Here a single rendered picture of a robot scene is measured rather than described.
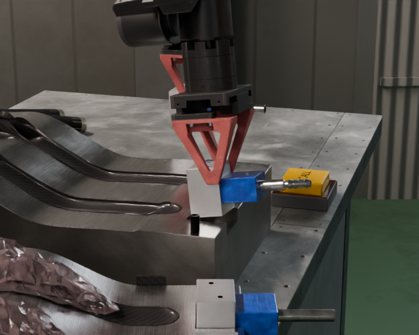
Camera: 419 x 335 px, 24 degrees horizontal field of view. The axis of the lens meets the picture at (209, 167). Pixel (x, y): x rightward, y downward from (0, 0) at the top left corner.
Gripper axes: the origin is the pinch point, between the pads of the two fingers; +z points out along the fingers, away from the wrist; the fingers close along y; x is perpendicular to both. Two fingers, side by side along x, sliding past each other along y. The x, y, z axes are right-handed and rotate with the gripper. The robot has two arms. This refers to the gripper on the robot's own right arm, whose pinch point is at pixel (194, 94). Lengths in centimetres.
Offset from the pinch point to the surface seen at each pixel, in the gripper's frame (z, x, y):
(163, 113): 14.8, -19.9, -41.7
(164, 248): 7.7, 7.9, 36.2
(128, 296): 9.2, 7.3, 45.3
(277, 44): 36, -39, -219
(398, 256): 96, 13, -174
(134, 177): 6.8, -2.7, 17.5
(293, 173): 11.5, 13.7, -2.5
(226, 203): 4.5, 13.0, 29.8
